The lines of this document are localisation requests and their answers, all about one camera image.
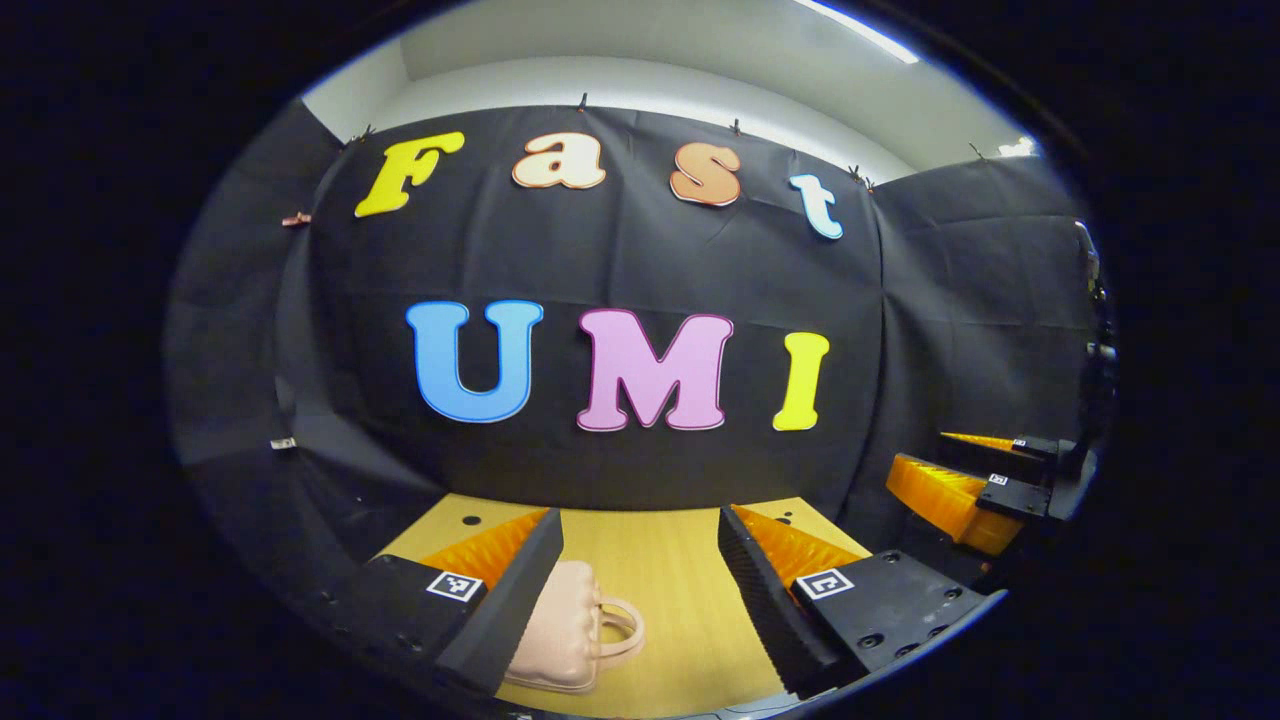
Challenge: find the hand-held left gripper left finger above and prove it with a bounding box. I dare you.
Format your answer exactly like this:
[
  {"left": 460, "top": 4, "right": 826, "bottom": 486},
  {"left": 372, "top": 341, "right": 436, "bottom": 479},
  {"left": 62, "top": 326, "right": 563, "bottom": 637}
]
[{"left": 335, "top": 507, "right": 566, "bottom": 698}]

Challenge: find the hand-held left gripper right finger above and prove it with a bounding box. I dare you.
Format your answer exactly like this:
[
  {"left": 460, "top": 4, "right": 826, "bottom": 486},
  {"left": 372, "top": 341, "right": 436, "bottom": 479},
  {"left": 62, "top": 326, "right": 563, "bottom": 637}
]
[{"left": 717, "top": 505, "right": 1006, "bottom": 701}]

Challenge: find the small pink suitcase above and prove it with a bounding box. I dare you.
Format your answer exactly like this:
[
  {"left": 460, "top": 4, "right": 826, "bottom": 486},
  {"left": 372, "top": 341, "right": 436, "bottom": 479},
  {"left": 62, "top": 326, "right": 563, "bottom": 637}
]
[{"left": 503, "top": 560, "right": 647, "bottom": 696}]

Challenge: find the black backdrop cloth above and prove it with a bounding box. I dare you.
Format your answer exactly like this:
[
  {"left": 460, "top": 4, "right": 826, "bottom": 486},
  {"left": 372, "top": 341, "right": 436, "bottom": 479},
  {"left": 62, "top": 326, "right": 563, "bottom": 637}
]
[{"left": 165, "top": 98, "right": 1111, "bottom": 581}]

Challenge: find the ceiling light panel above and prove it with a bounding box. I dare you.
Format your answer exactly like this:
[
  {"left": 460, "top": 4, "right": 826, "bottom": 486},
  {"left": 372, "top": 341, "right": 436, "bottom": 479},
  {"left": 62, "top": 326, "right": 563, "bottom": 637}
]
[{"left": 795, "top": 0, "right": 921, "bottom": 64}]

